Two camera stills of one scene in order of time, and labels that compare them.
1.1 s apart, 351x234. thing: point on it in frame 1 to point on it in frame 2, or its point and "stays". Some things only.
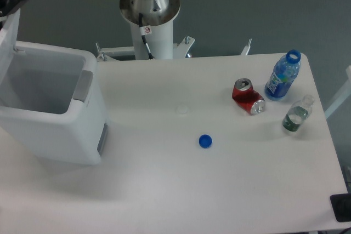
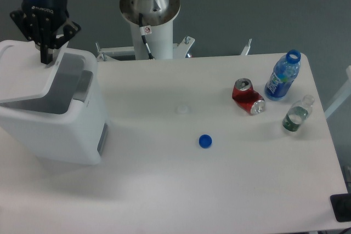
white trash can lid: [9, 33] to [22, 75]
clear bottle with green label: [298, 113] stays
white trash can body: [52, 103] stays
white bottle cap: [181, 109] stays
